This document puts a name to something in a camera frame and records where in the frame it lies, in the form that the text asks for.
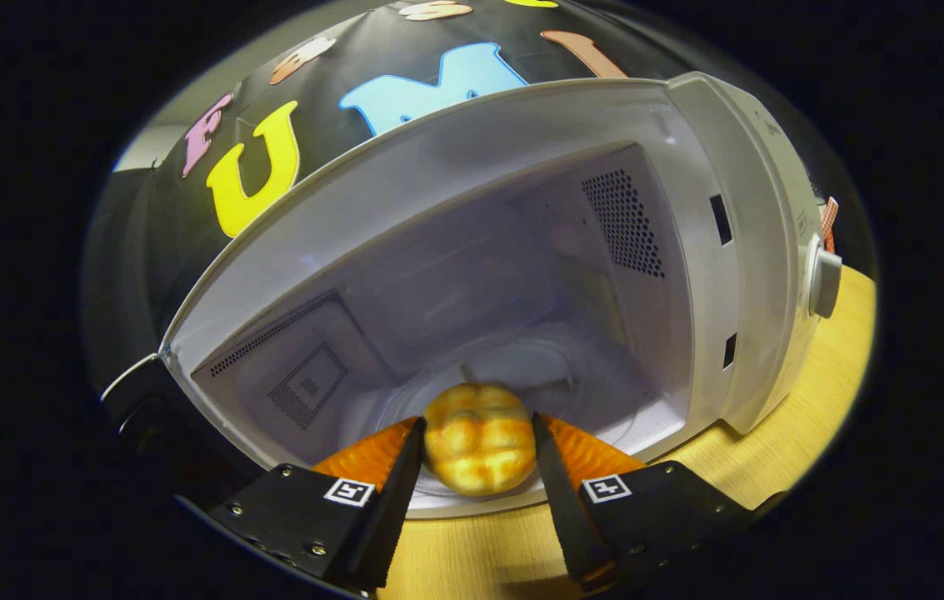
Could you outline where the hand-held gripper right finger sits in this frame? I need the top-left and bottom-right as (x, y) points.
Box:
(532, 411), (760, 584)

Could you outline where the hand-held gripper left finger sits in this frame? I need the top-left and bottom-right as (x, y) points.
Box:
(205, 415), (427, 594)

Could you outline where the round golden bread bun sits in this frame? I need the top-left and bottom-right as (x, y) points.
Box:
(422, 382), (537, 498)

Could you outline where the white microwave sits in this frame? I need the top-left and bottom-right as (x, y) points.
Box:
(101, 71), (843, 522)

